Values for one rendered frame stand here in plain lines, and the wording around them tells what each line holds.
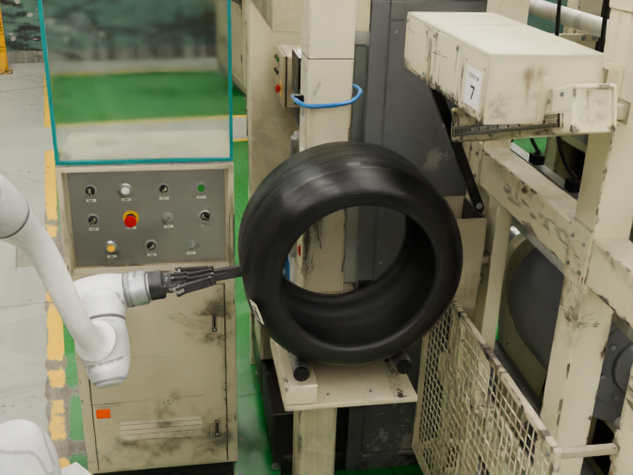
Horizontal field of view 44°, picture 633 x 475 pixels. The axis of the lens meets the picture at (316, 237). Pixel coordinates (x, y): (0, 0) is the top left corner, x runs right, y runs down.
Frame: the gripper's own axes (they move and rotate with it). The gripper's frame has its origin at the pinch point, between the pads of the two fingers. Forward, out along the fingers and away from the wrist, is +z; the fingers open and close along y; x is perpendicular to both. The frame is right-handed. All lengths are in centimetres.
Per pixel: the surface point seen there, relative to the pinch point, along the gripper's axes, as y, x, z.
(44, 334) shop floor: 175, 103, -98
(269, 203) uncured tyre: -5.2, -19.3, 13.1
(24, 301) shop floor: 212, 101, -114
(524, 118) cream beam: -36, -41, 65
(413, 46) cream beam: 16, -47, 57
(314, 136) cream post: 26.2, -24.4, 30.0
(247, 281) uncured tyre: -8.1, -0.7, 4.5
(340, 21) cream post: 26, -55, 41
